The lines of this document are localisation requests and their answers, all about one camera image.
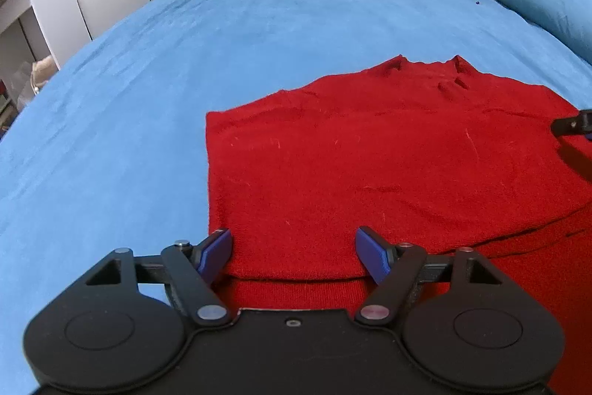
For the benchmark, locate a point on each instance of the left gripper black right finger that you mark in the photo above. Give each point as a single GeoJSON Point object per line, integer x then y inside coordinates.
{"type": "Point", "coordinates": [399, 271]}

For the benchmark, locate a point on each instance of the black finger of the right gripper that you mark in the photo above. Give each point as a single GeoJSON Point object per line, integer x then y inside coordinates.
{"type": "Point", "coordinates": [578, 125]}

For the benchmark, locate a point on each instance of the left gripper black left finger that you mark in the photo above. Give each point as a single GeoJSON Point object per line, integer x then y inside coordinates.
{"type": "Point", "coordinates": [166, 290]}

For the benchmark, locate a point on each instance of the beige bag on floor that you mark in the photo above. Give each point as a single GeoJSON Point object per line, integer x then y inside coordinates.
{"type": "Point", "coordinates": [42, 71]}

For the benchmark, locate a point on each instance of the red knit sweater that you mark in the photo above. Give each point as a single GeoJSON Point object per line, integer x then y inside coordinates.
{"type": "Point", "coordinates": [439, 154]}

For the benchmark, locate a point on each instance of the white desk shelf unit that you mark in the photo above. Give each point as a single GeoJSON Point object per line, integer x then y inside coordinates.
{"type": "Point", "coordinates": [30, 31]}

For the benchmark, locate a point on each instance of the blue bed sheet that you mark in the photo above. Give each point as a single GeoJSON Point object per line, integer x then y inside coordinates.
{"type": "Point", "coordinates": [111, 153]}

